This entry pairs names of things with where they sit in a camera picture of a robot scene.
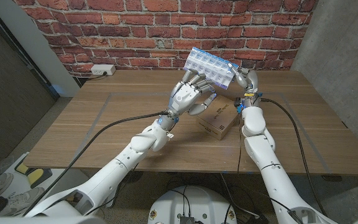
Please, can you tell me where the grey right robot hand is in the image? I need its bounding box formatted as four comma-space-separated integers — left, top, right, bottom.
226, 62, 260, 108

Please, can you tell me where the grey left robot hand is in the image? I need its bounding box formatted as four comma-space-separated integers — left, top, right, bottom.
167, 68, 218, 117

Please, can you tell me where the brown cardboard packing box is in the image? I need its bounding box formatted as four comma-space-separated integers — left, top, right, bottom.
195, 94, 242, 141

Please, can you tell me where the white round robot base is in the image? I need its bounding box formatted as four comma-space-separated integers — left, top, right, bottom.
147, 185, 237, 224

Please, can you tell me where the grey finned box on base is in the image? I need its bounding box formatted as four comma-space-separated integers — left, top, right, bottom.
178, 214, 196, 224

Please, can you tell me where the white power strip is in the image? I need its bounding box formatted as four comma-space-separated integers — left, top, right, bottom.
90, 63, 117, 77

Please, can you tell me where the red brick printed backdrop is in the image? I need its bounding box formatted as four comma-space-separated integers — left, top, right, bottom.
12, 0, 319, 78

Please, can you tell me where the white table leg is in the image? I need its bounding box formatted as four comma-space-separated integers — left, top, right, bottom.
105, 186, 121, 208

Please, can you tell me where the yellow and black floor pad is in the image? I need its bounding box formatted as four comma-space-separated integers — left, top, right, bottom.
14, 161, 53, 189

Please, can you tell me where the white robot chest shell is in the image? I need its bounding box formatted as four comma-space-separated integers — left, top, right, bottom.
0, 215, 107, 224

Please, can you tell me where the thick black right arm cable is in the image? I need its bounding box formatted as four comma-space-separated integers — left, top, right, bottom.
259, 97, 328, 216

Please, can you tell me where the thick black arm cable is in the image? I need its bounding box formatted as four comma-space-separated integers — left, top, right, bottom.
259, 97, 328, 216
22, 111, 170, 216

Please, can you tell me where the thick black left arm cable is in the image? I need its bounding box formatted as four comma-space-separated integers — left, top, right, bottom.
22, 111, 170, 216

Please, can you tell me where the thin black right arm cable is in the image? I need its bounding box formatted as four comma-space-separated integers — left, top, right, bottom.
236, 119, 305, 224

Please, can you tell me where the black power strip cord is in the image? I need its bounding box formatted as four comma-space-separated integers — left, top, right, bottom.
78, 72, 109, 88

